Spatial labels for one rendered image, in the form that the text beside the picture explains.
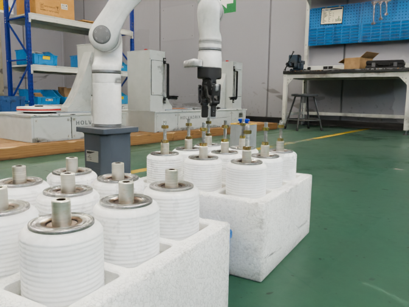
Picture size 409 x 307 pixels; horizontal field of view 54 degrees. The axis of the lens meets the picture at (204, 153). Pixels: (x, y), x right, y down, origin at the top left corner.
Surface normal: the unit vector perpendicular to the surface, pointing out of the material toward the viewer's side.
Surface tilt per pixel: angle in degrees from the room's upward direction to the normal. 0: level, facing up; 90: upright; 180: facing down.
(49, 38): 90
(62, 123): 90
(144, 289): 90
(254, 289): 0
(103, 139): 93
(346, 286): 0
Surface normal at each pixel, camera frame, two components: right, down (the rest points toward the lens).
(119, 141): 0.79, 0.10
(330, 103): -0.62, 0.11
